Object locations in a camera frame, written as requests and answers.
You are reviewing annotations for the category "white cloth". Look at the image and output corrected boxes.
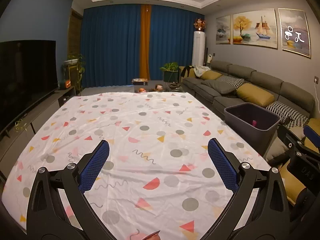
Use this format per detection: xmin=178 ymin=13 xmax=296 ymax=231
xmin=193 ymin=65 xmax=212 ymax=78

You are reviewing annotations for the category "trailing potted plant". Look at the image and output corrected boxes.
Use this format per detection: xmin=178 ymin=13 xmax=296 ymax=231
xmin=63 ymin=53 xmax=86 ymax=91

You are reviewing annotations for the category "large black white patterned cushion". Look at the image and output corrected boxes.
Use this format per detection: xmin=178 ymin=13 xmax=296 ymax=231
xmin=266 ymin=100 xmax=310 ymax=126

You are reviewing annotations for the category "grey abstract painting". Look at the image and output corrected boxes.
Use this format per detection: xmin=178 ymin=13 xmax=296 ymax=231
xmin=278 ymin=8 xmax=312 ymax=59

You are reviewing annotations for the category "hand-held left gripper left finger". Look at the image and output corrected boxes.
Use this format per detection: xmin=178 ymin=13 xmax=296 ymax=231
xmin=26 ymin=140 xmax=113 ymax=240

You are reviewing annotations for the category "grey television stand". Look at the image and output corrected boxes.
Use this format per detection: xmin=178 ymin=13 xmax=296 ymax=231
xmin=0 ymin=85 xmax=76 ymax=178

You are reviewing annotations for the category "grey sectional sofa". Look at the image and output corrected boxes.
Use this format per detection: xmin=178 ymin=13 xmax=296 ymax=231
xmin=180 ymin=60 xmax=320 ymax=205

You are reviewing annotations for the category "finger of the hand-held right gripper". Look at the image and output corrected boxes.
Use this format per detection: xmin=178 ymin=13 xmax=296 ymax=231
xmin=303 ymin=125 xmax=320 ymax=153
xmin=277 ymin=124 xmax=305 ymax=157

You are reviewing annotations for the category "small landscape painting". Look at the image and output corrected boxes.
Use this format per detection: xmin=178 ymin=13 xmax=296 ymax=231
xmin=215 ymin=15 xmax=231 ymax=45

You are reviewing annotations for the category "small yellow cushion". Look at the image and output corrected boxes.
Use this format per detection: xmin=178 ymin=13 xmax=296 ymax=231
xmin=200 ymin=70 xmax=223 ymax=81

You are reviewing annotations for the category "gold tree ornament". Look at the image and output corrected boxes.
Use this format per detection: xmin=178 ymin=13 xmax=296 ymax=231
xmin=193 ymin=18 xmax=207 ymax=32

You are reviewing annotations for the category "patterned white tablecloth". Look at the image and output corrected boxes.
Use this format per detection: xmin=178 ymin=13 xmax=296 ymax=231
xmin=1 ymin=91 xmax=272 ymax=240

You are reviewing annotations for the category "blue curtain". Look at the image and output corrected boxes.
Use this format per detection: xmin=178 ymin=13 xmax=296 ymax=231
xmin=149 ymin=5 xmax=206 ymax=81
xmin=80 ymin=3 xmax=143 ymax=88

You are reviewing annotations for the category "sailboat and tree painting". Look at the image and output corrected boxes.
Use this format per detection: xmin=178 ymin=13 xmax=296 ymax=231
xmin=233 ymin=8 xmax=278 ymax=49

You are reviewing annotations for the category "orange curtain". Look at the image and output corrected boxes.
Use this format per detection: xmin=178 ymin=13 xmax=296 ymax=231
xmin=140 ymin=4 xmax=153 ymax=81

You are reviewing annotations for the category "white standing air conditioner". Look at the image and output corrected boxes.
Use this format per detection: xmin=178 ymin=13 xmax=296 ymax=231
xmin=192 ymin=31 xmax=206 ymax=67

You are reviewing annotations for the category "black television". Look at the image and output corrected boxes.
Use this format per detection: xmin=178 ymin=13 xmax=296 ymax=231
xmin=0 ymin=40 xmax=57 ymax=133

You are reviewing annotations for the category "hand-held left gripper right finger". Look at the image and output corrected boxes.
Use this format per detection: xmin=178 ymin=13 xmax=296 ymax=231
xmin=205 ymin=137 xmax=292 ymax=240

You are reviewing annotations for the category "small black white patterned cushion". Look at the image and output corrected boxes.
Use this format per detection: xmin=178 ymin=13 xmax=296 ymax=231
xmin=216 ymin=75 xmax=245 ymax=89

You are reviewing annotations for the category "large yellow cushion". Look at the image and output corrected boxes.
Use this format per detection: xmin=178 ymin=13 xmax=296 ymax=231
xmin=236 ymin=83 xmax=275 ymax=107

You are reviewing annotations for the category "flat grey cushion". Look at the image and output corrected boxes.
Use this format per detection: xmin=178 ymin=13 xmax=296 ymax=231
xmin=201 ymin=80 xmax=236 ymax=95

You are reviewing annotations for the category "small orange speaker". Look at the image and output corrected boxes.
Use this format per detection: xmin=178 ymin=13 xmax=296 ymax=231
xmin=58 ymin=79 xmax=72 ymax=90

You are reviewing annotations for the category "grey plastic bin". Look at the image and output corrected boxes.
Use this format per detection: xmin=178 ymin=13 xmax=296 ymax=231
xmin=224 ymin=102 xmax=282 ymax=156

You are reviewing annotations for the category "metal plant stand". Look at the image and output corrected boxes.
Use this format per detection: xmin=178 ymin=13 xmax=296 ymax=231
xmin=64 ymin=65 xmax=82 ymax=91

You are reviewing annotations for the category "leafy plant in dark pot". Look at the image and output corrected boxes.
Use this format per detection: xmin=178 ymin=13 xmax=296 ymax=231
xmin=160 ymin=62 xmax=180 ymax=83

